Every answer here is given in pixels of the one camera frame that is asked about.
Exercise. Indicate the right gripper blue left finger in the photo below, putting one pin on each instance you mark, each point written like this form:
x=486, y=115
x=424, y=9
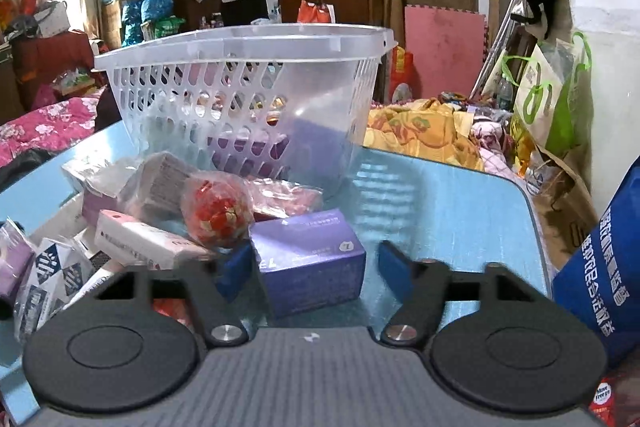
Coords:
x=211, y=284

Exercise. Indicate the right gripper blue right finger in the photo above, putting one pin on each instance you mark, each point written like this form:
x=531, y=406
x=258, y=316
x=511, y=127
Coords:
x=420, y=287

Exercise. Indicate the red item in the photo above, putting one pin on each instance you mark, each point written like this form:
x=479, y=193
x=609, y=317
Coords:
x=216, y=208

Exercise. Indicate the purple box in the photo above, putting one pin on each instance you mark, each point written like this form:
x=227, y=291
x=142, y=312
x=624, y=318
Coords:
x=308, y=262

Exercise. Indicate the patterned box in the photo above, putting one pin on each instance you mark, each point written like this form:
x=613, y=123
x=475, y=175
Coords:
x=55, y=276

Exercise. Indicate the white pink long box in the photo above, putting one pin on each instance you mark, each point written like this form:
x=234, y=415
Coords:
x=129, y=241

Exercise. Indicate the white box with barcode label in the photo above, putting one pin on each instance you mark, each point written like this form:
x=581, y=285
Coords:
x=153, y=192

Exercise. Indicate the yellow orange floral blanket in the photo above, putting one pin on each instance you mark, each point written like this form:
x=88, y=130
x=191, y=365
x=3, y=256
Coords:
x=424, y=129

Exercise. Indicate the blue non-woven shopping bag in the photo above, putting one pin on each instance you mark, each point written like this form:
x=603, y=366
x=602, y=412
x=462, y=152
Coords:
x=600, y=283

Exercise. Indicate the clear plastic perforated basket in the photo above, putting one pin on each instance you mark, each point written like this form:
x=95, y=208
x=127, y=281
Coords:
x=283, y=101

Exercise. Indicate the purple packet in plastic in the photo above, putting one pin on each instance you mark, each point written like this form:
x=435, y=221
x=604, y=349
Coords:
x=16, y=253

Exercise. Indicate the green and white tote bag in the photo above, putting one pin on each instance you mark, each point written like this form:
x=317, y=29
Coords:
x=547, y=90

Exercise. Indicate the pink foam mat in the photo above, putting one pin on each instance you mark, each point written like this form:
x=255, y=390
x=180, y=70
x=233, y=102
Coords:
x=448, y=48

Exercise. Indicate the pink floral bedding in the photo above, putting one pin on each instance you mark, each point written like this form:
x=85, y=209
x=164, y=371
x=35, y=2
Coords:
x=55, y=128

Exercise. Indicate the metal crutches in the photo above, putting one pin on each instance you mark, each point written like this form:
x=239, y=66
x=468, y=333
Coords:
x=506, y=29

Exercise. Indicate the orange and white hanging bag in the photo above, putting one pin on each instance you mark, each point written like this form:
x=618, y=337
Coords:
x=314, y=13

